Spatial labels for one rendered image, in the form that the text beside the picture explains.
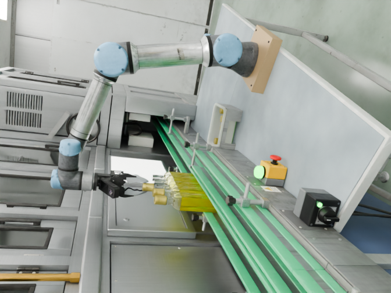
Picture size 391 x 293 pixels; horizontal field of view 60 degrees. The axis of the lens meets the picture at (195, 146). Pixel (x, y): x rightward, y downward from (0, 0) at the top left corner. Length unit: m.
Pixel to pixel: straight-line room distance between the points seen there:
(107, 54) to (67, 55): 3.85
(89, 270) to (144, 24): 4.28
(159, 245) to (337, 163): 0.70
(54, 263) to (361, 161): 0.93
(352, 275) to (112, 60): 0.95
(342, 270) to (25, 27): 5.28
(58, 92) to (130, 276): 1.47
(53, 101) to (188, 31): 3.16
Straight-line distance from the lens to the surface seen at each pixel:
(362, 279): 0.81
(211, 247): 1.37
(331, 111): 1.05
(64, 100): 2.35
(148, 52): 1.26
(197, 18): 5.21
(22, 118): 2.43
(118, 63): 1.23
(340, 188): 0.99
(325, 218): 0.93
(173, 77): 5.14
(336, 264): 0.83
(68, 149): 1.32
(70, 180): 1.36
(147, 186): 1.37
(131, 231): 1.31
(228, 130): 1.61
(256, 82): 1.42
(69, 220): 1.46
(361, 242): 1.04
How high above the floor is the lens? 1.38
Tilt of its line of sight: 16 degrees down
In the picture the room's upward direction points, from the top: 84 degrees counter-clockwise
